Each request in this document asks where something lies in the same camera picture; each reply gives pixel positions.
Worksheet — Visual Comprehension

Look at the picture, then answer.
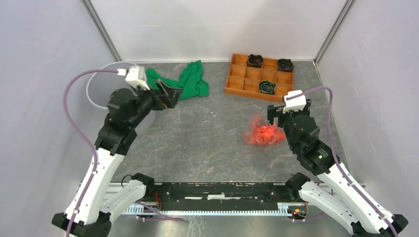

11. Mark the left aluminium frame post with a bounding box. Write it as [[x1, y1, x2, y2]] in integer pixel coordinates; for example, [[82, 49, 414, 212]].
[[81, 0, 122, 61]]

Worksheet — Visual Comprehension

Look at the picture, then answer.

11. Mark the red black rolled belt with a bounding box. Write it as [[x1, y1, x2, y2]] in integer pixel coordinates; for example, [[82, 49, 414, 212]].
[[247, 54, 264, 68]]

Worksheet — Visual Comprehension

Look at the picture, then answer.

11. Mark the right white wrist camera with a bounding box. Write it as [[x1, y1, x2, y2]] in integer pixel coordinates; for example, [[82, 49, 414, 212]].
[[283, 90, 306, 113]]

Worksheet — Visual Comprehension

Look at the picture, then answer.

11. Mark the orange wooden compartment tray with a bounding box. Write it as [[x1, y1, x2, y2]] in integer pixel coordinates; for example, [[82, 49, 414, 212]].
[[224, 53, 295, 103]]

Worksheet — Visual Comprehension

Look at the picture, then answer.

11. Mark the aluminium frame post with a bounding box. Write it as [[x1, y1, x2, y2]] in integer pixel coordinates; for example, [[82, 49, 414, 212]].
[[81, 0, 122, 61], [313, 0, 356, 66]]

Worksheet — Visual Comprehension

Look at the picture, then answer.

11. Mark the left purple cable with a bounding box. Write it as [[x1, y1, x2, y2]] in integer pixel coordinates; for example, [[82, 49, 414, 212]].
[[62, 68, 120, 237]]

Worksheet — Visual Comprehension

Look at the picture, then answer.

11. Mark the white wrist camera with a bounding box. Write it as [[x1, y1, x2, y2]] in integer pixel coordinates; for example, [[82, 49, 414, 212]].
[[117, 66, 151, 90], [283, 90, 306, 113]]

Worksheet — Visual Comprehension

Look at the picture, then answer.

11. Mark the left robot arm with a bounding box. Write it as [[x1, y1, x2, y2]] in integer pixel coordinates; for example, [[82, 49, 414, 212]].
[[51, 79, 183, 237]]

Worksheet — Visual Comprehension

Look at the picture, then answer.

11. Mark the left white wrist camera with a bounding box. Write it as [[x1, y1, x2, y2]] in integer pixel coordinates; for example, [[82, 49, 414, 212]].
[[117, 66, 151, 90]]

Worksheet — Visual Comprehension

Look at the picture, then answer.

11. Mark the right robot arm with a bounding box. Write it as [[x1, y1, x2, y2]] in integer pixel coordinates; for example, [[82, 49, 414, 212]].
[[267, 99, 409, 237]]

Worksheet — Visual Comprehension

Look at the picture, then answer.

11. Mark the blue yellow rolled belt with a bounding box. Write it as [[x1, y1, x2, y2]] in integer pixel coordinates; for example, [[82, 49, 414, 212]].
[[258, 80, 276, 95]]

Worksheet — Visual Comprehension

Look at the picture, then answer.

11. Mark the right aluminium frame post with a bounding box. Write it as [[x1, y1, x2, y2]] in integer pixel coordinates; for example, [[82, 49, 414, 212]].
[[313, 0, 356, 66]]

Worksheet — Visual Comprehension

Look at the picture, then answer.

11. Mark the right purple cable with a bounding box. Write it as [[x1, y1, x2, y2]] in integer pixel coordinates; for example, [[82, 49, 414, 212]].
[[288, 86, 399, 237]]

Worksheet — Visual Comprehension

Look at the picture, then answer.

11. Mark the red plastic trash bag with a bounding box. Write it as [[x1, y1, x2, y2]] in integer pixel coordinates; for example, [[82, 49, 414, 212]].
[[243, 113, 286, 146]]

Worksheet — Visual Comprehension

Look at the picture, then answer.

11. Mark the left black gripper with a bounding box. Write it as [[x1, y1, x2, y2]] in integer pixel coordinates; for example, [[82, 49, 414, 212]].
[[129, 79, 184, 128]]

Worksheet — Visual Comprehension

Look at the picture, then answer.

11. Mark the green cloth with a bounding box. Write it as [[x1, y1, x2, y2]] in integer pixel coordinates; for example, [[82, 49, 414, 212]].
[[145, 60, 210, 100]]

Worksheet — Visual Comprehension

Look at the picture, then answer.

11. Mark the purple cable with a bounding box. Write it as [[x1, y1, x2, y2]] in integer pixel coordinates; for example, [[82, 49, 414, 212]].
[[288, 86, 399, 237], [62, 68, 120, 237]]

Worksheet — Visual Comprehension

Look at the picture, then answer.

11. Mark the grey plastic trash bin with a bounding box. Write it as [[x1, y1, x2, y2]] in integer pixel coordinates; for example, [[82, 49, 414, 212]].
[[85, 61, 156, 134]]

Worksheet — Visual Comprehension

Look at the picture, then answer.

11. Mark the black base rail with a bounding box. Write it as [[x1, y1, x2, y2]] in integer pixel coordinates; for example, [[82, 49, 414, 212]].
[[108, 181, 328, 218]]

